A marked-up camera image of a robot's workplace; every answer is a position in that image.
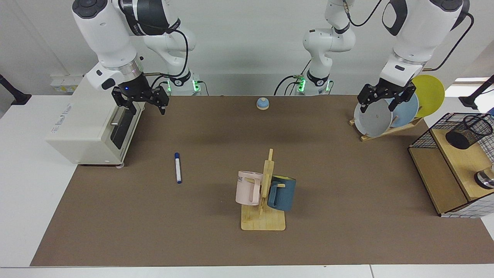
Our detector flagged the white marker with blue cap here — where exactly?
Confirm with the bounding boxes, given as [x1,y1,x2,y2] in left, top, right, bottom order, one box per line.
[174,153,183,184]

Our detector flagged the black mesh pen holder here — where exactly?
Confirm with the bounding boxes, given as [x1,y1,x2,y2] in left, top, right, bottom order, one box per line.
[445,115,494,150]

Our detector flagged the grey plate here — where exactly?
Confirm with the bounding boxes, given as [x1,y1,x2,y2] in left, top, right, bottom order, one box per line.
[354,98,393,137]

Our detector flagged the light blue plate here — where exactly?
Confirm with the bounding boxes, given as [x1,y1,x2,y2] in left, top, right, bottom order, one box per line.
[386,93,420,128]

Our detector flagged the wooden plate rack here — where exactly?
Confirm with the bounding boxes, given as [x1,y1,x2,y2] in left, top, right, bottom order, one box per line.
[349,117,424,142]

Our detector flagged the yellow plate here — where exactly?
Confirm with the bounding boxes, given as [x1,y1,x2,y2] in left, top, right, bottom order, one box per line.
[411,75,445,118]

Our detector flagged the pale toaster oven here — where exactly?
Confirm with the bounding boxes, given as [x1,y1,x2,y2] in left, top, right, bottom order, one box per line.
[46,75,146,167]

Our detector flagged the brown table cloth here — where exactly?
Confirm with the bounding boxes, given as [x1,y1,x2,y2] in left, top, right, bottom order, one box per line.
[30,95,494,267]

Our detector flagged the pink cup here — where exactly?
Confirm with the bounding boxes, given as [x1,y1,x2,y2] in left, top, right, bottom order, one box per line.
[235,171,264,206]

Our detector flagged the glass lid with metal rim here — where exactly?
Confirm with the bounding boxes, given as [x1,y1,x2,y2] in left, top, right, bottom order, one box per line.
[474,164,494,190]

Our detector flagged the dark blue cup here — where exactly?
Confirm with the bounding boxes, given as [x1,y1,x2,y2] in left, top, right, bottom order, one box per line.
[267,175,297,212]

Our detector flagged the wooden cup stand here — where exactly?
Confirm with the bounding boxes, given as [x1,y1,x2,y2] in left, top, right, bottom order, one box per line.
[241,149,286,231]

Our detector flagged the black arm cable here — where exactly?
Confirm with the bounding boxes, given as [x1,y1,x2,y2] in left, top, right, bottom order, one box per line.
[423,12,475,72]
[118,0,189,89]

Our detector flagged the white wall socket strip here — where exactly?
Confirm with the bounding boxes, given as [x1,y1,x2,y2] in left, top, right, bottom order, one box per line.
[50,75,83,93]

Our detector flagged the black camera stand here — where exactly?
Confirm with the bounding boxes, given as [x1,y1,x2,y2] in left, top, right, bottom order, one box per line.
[0,74,32,106]
[458,75,494,110]

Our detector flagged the wire basket with wooden floor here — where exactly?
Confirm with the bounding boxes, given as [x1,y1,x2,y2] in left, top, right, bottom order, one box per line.
[408,113,494,219]

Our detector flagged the black base cable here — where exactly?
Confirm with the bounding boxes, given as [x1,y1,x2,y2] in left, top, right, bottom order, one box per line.
[274,60,313,96]

